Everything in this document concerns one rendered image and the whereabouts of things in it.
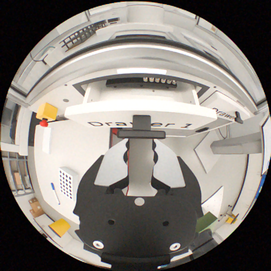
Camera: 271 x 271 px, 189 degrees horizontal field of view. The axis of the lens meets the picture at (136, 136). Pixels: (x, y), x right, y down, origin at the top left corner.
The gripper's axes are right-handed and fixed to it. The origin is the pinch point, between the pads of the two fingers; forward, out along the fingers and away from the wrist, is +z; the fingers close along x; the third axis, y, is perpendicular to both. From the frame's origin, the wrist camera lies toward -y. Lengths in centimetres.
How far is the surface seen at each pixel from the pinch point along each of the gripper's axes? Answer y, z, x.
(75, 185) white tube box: 21.5, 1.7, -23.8
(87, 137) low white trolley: 7.2, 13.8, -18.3
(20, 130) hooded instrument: -2, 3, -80
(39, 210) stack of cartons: 267, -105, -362
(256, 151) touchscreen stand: 13, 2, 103
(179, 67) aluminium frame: -11.3, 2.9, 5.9
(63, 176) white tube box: 17.9, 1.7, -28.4
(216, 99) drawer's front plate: -7.7, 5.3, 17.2
